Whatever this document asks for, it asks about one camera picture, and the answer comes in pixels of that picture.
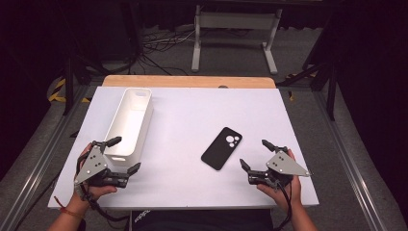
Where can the white metal stand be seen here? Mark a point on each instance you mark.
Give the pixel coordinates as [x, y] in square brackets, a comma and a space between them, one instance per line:
[235, 20]

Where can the yellow black floor tape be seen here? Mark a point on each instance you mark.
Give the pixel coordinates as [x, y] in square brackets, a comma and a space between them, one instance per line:
[57, 94]

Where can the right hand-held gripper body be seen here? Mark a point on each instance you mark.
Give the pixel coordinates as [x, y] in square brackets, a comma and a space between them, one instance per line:
[282, 165]

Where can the aluminium floor rail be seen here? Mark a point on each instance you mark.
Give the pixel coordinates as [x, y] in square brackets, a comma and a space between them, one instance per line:
[35, 170]
[349, 163]

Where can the person's black shorts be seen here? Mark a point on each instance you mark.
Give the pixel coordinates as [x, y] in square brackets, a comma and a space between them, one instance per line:
[205, 220]

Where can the person's left hand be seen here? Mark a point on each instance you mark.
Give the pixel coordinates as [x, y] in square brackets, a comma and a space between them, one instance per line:
[94, 192]

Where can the wooden table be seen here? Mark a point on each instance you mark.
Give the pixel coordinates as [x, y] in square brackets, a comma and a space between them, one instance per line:
[189, 81]

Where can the person's right hand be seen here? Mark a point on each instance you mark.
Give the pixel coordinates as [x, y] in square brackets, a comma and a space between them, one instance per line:
[293, 192]

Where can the white plastic storage bin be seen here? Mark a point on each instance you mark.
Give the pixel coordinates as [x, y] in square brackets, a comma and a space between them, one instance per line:
[130, 123]

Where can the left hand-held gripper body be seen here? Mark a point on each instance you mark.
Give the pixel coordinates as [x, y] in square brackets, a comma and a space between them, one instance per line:
[93, 163]

